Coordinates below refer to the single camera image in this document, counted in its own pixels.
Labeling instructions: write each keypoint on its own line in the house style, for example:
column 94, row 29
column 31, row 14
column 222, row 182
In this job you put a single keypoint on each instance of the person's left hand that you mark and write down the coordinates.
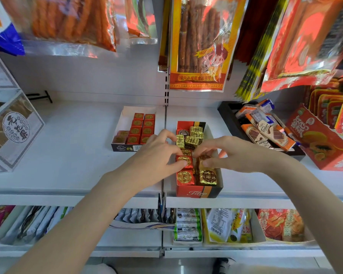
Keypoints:
column 148, row 165

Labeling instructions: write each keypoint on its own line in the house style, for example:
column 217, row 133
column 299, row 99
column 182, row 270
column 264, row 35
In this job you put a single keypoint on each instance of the person's right hand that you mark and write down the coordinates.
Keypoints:
column 245, row 156

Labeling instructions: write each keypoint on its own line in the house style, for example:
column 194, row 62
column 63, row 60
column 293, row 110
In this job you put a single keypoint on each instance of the wafer bar packets group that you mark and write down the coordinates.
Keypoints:
column 268, row 131

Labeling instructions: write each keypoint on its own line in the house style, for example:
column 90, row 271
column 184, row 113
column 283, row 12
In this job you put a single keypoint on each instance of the heap of gold candies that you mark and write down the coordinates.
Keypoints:
column 208, row 176

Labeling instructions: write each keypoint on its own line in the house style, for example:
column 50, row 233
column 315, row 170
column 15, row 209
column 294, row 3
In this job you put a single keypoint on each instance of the black plastic tray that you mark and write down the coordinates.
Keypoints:
column 225, row 111

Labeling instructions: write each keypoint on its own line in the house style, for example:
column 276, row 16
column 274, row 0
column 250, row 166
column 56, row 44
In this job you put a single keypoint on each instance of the red Filer candy box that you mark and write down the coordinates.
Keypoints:
column 194, row 193

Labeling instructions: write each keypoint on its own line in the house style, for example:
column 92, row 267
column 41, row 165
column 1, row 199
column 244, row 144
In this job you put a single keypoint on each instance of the white box of red chocolates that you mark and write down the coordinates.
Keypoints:
column 123, row 116

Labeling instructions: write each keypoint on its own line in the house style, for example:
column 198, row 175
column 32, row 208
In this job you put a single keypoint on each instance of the person's right forearm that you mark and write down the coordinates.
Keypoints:
column 317, row 196

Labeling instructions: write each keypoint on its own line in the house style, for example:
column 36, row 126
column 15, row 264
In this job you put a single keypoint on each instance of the person's left forearm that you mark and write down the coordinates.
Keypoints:
column 60, row 234

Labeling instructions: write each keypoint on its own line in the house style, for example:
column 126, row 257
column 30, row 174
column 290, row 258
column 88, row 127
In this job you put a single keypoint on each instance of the red cardboard display box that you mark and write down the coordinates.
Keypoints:
column 311, row 131

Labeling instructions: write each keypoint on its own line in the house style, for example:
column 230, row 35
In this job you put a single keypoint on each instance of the white metal shelf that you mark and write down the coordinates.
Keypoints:
column 74, row 145

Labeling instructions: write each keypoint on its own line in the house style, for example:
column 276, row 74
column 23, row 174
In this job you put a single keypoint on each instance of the person's black shoe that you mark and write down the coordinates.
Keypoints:
column 220, row 266

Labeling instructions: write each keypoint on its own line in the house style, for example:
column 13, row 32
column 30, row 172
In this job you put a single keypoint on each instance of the printed jar display box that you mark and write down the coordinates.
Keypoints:
column 17, row 131

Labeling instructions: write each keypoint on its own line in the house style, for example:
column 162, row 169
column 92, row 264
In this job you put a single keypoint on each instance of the stack of green white packets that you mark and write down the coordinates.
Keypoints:
column 187, row 228

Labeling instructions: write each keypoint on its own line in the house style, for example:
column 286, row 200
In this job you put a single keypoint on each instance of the red orange snack packets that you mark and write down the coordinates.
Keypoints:
column 280, row 225

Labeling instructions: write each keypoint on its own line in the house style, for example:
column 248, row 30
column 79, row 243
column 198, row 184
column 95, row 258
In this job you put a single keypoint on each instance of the yellow black striped bags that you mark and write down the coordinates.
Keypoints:
column 254, row 74

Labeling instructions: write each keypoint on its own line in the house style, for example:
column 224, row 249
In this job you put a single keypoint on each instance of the row of red snack packets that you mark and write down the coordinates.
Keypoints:
column 331, row 108

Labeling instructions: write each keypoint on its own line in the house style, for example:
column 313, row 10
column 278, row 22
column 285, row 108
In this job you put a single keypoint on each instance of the dark brown snack bag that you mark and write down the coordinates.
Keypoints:
column 163, row 54

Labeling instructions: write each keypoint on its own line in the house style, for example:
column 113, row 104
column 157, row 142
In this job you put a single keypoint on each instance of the yellow red bag brown sticks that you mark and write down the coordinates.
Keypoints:
column 200, row 39

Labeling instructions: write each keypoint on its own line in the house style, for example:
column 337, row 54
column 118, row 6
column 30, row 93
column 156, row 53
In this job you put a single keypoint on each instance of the black metal hook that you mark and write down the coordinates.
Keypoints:
column 40, row 96

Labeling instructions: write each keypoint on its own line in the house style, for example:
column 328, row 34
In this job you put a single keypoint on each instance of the red orange snack bag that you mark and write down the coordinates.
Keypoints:
column 303, row 39

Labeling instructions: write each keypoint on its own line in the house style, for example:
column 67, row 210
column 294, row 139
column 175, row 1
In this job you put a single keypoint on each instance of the dark red snack bag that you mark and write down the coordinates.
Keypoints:
column 251, row 25

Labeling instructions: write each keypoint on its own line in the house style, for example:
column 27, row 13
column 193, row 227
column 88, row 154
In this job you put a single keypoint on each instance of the clear green print snack bag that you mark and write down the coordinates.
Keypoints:
column 140, row 17

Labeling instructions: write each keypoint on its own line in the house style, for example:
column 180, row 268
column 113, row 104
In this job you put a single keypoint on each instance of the clear bag of orange sticks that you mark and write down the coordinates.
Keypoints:
column 68, row 19

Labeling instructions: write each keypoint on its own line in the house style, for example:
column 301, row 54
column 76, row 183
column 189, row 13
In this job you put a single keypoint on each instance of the white blue snack bag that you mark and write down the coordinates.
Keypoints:
column 5, row 39

